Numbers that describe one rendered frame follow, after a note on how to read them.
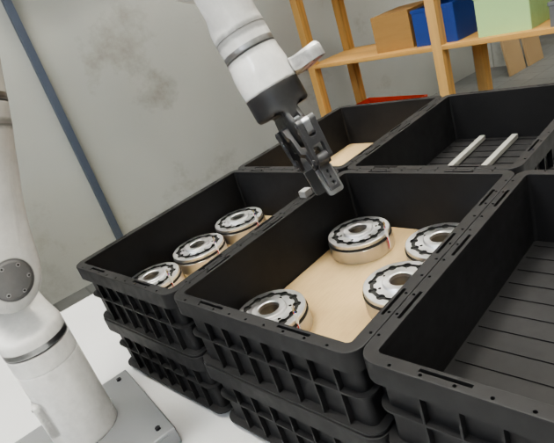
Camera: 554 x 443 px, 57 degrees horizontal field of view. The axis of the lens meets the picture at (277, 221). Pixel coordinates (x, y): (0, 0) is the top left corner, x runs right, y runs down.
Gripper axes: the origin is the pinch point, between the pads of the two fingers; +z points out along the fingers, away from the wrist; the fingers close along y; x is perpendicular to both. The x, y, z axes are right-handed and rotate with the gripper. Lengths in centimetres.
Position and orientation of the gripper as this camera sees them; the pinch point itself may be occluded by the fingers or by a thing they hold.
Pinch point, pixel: (324, 183)
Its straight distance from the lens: 68.4
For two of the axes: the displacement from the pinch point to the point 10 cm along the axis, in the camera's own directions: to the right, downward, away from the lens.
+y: 1.9, 0.6, -9.8
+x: 8.4, -5.2, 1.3
